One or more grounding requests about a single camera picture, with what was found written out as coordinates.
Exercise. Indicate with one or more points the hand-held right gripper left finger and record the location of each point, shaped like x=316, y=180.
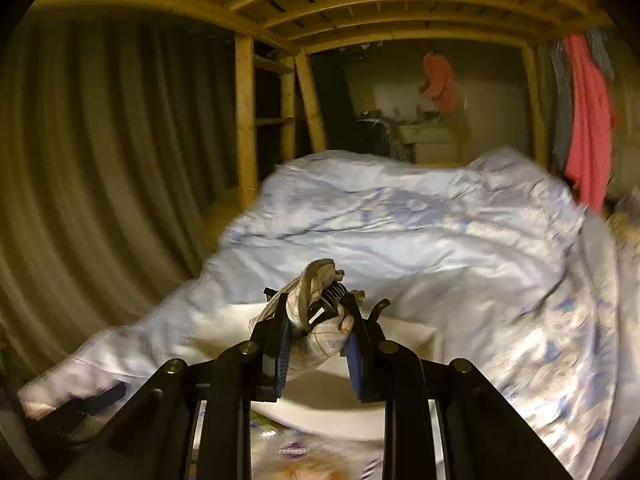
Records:
x=280, y=357

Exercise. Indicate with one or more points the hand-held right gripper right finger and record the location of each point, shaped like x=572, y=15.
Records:
x=356, y=367

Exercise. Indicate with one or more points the plaid cloth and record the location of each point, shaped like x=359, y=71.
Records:
x=320, y=340

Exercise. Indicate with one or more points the white fabric tote bag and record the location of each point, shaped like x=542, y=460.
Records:
x=320, y=410

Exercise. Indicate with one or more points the black hair clip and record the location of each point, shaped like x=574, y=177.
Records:
x=332, y=294

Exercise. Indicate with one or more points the clear pastry packet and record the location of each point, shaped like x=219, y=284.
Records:
x=305, y=460

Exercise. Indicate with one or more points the blue white floral blanket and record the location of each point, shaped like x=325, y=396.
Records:
x=400, y=240

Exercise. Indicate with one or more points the dark chair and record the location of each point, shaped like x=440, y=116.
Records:
x=375, y=140

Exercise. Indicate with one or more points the wooden ladder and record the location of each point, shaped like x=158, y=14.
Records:
x=287, y=105

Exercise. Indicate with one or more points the green curtain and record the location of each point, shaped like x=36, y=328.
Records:
x=100, y=160

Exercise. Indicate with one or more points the orange hanging towel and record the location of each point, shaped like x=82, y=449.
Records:
x=440, y=85

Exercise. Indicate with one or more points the pink red hanging garment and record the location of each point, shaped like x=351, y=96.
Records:
x=590, y=125

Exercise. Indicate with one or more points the blue grey hanging garment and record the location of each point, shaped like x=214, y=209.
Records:
x=602, y=55

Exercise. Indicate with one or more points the wooden bunk bed frame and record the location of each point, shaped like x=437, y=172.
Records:
x=350, y=0

